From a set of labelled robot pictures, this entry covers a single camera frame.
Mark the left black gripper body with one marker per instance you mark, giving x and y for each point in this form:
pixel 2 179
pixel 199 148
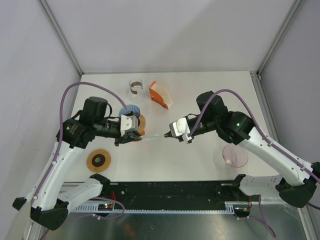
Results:
pixel 109 129

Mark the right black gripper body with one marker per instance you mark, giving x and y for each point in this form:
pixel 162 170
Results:
pixel 205 125

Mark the blue glass dripper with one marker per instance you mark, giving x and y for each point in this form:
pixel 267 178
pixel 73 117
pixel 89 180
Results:
pixel 130 108

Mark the white paper coffee filter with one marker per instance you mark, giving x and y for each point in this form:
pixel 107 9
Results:
pixel 152 137

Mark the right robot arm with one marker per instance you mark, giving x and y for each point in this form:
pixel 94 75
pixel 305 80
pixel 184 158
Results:
pixel 297 179

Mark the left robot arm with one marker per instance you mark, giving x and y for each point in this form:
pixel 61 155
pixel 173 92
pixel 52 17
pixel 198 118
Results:
pixel 49 207

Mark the orange coffee filter box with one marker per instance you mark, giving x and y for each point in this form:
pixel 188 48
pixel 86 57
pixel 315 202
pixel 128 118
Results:
pixel 161 95

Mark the clear glass carafe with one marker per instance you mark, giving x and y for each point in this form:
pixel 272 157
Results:
pixel 136 91

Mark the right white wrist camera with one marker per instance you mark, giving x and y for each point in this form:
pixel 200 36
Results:
pixel 180 130

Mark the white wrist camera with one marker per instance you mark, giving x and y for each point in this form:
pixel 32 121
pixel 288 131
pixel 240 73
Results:
pixel 129 124
pixel 180 130

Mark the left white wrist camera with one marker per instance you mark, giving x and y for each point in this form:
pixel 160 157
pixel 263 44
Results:
pixel 129 124

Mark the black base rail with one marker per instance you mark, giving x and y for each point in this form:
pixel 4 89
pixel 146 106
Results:
pixel 176 194

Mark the white cable duct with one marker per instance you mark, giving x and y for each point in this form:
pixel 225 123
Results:
pixel 106 207

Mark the aluminium frame post right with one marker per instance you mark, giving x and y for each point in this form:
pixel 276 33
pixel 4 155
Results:
pixel 280 35

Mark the aluminium frame post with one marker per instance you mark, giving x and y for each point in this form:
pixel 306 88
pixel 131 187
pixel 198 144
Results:
pixel 53 22
pixel 280 35

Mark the aluminium frame post left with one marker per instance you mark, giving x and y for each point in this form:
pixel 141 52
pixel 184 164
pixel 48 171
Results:
pixel 53 22

